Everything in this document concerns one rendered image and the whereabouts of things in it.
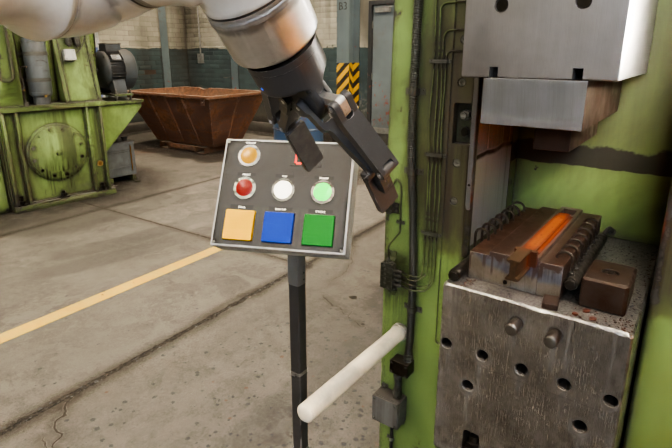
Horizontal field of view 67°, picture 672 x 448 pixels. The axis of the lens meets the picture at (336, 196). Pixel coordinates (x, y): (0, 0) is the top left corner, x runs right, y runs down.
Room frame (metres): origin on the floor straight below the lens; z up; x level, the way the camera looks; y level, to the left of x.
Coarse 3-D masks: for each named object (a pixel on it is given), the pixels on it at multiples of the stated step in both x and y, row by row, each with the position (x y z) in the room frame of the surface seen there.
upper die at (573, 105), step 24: (504, 96) 1.05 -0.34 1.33; (528, 96) 1.02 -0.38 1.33; (552, 96) 1.00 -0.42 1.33; (576, 96) 0.97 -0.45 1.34; (600, 96) 1.08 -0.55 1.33; (480, 120) 1.08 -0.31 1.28; (504, 120) 1.05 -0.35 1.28; (528, 120) 1.02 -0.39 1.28; (552, 120) 0.99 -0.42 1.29; (576, 120) 0.97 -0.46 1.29; (600, 120) 1.11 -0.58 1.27
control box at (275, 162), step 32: (224, 160) 1.27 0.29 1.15; (256, 160) 1.26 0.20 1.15; (288, 160) 1.24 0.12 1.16; (352, 160) 1.22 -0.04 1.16; (224, 192) 1.23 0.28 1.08; (256, 192) 1.22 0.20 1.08; (352, 192) 1.19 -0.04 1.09; (256, 224) 1.17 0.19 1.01; (352, 224) 1.20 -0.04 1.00; (320, 256) 1.16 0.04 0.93
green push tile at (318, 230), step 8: (304, 216) 1.16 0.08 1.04; (312, 216) 1.15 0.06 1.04; (320, 216) 1.15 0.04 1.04; (328, 216) 1.15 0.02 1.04; (304, 224) 1.15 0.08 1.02; (312, 224) 1.14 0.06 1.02; (320, 224) 1.14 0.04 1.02; (328, 224) 1.14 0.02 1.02; (304, 232) 1.14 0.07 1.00; (312, 232) 1.13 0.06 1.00; (320, 232) 1.13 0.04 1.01; (328, 232) 1.13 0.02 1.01; (304, 240) 1.13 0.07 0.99; (312, 240) 1.12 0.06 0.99; (320, 240) 1.12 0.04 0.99; (328, 240) 1.12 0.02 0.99
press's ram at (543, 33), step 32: (480, 0) 1.09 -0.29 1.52; (512, 0) 1.05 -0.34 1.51; (544, 0) 1.02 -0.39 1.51; (576, 0) 0.99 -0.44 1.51; (608, 0) 0.95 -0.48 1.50; (640, 0) 1.03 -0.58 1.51; (480, 32) 1.09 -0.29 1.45; (512, 32) 1.05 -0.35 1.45; (544, 32) 1.01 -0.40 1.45; (576, 32) 0.98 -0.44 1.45; (608, 32) 0.95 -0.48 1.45; (640, 32) 1.08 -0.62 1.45; (480, 64) 1.08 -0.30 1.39; (512, 64) 1.05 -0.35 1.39; (544, 64) 1.01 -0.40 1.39; (576, 64) 0.98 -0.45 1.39; (608, 64) 0.94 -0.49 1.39; (640, 64) 1.15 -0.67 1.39
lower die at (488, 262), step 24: (528, 216) 1.33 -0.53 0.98; (552, 216) 1.27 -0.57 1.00; (576, 216) 1.27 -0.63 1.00; (600, 216) 1.29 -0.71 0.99; (504, 240) 1.12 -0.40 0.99; (528, 240) 1.09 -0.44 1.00; (552, 240) 1.09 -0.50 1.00; (480, 264) 1.06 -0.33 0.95; (504, 264) 1.03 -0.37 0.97; (552, 264) 0.97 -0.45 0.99; (528, 288) 1.00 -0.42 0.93; (552, 288) 0.97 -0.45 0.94
